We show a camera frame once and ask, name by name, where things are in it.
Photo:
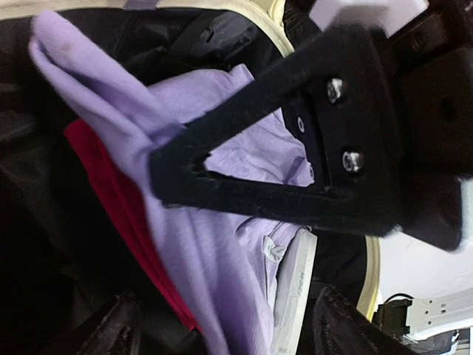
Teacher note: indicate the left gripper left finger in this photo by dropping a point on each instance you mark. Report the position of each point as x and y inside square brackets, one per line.
[113, 329]

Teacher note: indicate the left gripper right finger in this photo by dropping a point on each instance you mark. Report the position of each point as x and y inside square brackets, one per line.
[338, 328]

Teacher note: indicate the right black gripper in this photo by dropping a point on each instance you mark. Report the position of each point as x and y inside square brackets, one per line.
[430, 79]

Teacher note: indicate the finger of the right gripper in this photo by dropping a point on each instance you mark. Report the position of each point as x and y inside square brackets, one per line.
[281, 155]

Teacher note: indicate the pale yellow hard-shell suitcase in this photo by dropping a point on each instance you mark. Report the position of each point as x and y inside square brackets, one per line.
[61, 257]

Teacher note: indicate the lilac shirt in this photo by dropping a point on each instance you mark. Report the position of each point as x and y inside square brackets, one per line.
[224, 266]

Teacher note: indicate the red shirt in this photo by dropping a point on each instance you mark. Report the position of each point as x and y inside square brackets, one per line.
[124, 205]

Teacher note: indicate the white toothpaste box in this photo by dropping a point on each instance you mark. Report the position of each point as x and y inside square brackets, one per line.
[293, 285]

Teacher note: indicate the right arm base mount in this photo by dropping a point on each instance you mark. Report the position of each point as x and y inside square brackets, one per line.
[426, 326]

